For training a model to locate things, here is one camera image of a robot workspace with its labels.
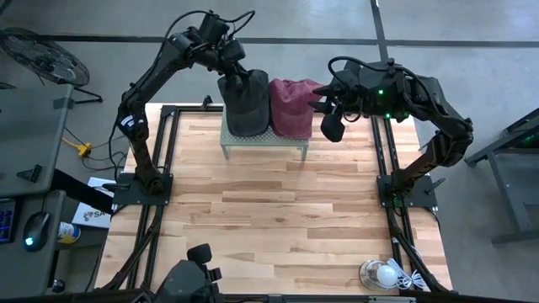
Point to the white printed box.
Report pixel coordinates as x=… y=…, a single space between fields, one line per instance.
x=90 y=216

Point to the black curved clamp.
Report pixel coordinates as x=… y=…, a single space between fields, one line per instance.
x=206 y=102

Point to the white light bulb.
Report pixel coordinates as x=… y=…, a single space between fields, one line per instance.
x=386 y=277

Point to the small black round knob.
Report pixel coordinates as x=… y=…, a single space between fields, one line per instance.
x=58 y=286

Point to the white and yellow can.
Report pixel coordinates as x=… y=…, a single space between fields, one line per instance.
x=69 y=232

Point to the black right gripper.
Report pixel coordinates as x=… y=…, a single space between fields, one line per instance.
x=349 y=94

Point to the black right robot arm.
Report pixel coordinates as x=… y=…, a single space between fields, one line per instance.
x=446 y=139

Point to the green perforated metal shelf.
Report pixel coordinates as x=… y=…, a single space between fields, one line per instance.
x=269 y=142

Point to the black device with green light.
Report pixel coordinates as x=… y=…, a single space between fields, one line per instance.
x=530 y=141

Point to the black diagonal bar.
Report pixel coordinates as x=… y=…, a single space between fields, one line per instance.
x=80 y=191

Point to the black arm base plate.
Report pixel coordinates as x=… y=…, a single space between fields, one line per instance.
x=126 y=195
x=423 y=198

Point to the yellow power connector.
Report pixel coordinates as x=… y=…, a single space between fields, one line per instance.
x=84 y=149

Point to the silver metal bracket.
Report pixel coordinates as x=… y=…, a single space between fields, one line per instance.
x=391 y=300

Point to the grey desk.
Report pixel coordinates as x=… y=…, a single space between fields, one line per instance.
x=25 y=273
x=29 y=134

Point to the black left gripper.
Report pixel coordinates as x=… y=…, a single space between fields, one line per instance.
x=235 y=59

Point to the black floor fan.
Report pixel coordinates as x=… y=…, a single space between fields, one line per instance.
x=46 y=59

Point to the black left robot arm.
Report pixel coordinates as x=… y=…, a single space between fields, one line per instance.
x=139 y=126

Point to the maroon baseball cap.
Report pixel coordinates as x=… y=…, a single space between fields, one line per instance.
x=295 y=109

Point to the black wedge block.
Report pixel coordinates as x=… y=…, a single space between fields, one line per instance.
x=31 y=173

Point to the dark grey side table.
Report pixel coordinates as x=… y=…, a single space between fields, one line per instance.
x=509 y=189

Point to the dark grey baseball cap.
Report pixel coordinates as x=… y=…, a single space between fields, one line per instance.
x=248 y=109

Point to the black aluminium table frame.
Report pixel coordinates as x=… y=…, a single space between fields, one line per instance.
x=167 y=111

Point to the black computer mouse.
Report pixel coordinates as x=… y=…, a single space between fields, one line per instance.
x=35 y=231

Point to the black backlit keyboard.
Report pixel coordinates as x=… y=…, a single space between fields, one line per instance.
x=6 y=221

